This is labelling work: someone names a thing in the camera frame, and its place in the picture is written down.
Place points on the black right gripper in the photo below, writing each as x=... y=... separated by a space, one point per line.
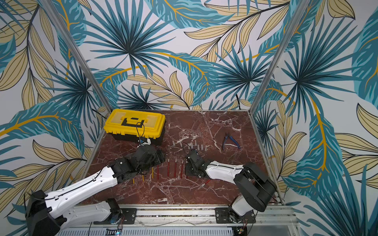
x=189 y=158

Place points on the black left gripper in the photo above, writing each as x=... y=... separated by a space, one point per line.
x=159 y=158

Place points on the red carving knife angled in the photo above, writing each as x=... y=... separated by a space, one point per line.
x=204 y=184

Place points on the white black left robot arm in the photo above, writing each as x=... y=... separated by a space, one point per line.
x=49 y=213

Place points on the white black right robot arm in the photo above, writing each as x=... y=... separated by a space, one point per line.
x=255 y=187

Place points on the yellow black plastic toolbox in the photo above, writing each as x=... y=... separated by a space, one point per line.
x=130 y=125

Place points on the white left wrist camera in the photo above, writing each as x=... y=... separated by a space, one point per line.
x=144 y=141

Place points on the aluminium front frame rail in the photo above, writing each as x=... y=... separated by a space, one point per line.
x=174 y=215

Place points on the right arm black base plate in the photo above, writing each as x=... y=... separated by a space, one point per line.
x=225 y=215

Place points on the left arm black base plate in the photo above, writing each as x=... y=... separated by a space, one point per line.
x=124 y=216

